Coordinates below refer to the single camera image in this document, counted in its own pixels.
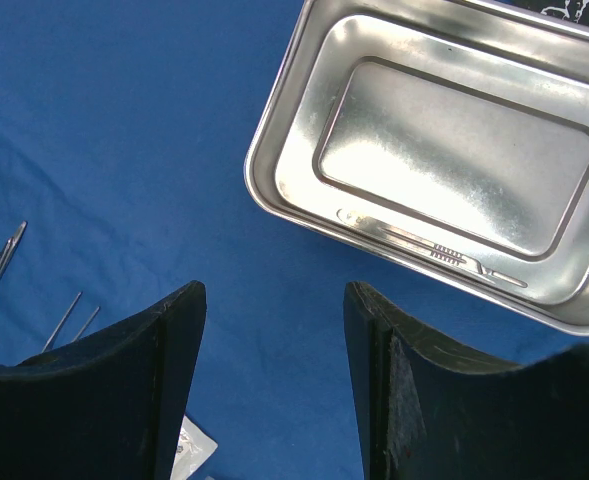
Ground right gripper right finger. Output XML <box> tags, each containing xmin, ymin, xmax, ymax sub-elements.
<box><xmin>343</xmin><ymin>282</ymin><xmax>589</xmax><ymax>479</ymax></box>

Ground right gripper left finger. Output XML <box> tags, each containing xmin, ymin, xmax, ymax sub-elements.
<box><xmin>0</xmin><ymin>281</ymin><xmax>207</xmax><ymax>479</ymax></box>

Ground long white green pouch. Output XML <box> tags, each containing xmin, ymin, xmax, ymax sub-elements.
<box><xmin>170</xmin><ymin>415</ymin><xmax>218</xmax><ymax>480</ymax></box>

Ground steel instrument tray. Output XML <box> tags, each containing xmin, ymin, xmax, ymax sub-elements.
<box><xmin>244</xmin><ymin>1</ymin><xmax>589</xmax><ymax>336</ymax></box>

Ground blue surgical cloth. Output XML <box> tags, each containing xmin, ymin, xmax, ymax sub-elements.
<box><xmin>0</xmin><ymin>1</ymin><xmax>579</xmax><ymax>479</ymax></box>

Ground long serrated steel forceps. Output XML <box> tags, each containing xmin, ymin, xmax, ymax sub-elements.
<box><xmin>40</xmin><ymin>291</ymin><xmax>102</xmax><ymax>353</ymax></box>

